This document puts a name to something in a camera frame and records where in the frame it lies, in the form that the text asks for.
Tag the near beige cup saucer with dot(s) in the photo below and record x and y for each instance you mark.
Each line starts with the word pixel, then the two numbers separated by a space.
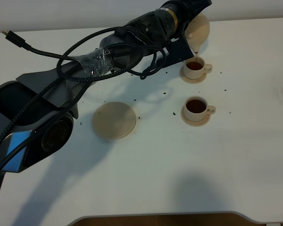
pixel 195 123

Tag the beige cup saucer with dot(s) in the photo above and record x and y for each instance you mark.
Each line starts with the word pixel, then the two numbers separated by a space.
pixel 192 81
pixel 195 123

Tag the large beige teapot saucer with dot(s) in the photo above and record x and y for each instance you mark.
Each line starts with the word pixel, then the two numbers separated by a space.
pixel 113 120

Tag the beige teacup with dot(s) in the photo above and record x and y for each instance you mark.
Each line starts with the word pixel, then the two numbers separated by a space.
pixel 195 68
pixel 196 108

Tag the near beige teacup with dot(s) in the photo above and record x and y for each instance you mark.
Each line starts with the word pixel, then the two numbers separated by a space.
pixel 196 108

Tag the far beige teacup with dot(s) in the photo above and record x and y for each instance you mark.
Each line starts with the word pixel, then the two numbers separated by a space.
pixel 195 68

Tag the far beige cup saucer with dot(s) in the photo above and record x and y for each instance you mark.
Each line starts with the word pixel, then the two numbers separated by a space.
pixel 192 81

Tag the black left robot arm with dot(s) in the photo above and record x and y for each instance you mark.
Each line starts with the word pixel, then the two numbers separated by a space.
pixel 37 110

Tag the beige ceramic teapot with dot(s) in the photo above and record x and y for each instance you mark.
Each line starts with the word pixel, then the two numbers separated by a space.
pixel 197 32

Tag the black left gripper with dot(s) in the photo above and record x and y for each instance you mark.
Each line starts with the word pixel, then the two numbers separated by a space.
pixel 186 11

